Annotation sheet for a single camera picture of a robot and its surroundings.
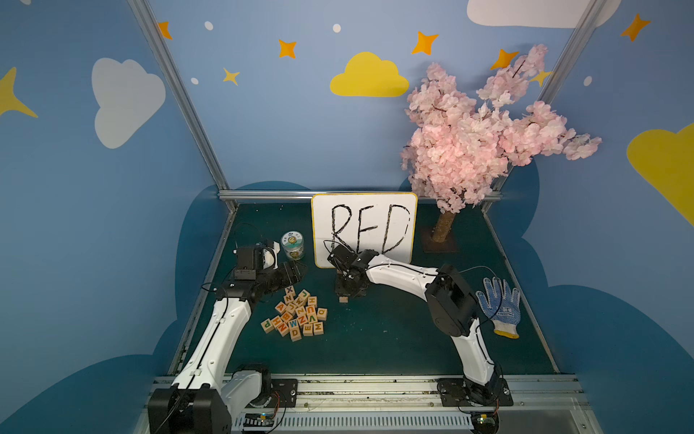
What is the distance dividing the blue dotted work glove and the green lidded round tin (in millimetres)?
672

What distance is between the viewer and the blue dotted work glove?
34.6 inches

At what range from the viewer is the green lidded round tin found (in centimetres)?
100
